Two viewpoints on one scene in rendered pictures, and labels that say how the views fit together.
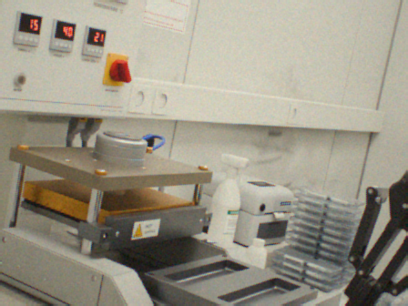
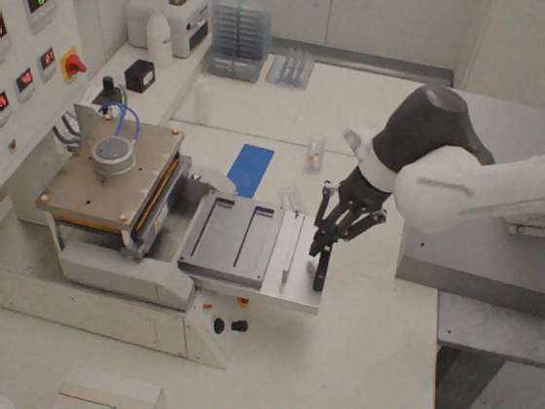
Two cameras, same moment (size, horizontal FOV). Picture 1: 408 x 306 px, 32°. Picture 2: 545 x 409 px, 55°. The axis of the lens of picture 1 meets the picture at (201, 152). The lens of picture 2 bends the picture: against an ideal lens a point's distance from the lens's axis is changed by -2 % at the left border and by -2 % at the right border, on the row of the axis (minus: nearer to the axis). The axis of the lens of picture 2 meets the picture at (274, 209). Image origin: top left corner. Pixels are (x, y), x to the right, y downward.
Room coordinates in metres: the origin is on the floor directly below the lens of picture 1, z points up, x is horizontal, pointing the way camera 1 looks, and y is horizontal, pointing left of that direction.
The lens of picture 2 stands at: (0.26, 0.12, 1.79)
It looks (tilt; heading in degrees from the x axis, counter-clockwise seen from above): 46 degrees down; 337
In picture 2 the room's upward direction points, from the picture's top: 6 degrees clockwise
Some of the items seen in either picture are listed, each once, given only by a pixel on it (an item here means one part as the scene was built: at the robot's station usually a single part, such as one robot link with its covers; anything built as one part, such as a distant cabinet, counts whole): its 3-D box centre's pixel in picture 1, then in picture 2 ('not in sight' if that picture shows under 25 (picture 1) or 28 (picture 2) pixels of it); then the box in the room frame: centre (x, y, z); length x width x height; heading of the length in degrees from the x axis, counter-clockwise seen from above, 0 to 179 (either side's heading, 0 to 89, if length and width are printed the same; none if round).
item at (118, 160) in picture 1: (108, 170); (106, 164); (1.10, 0.14, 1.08); 0.31 x 0.24 x 0.13; 148
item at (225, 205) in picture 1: (227, 199); (159, 29); (1.92, -0.10, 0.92); 0.09 x 0.08 x 0.25; 65
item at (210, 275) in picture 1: (233, 290); (234, 236); (0.94, -0.08, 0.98); 0.20 x 0.17 x 0.03; 148
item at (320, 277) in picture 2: not in sight; (325, 254); (0.84, -0.23, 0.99); 0.15 x 0.02 x 0.04; 148
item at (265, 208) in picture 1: (243, 207); (169, 19); (2.07, -0.15, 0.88); 0.25 x 0.20 x 0.17; 52
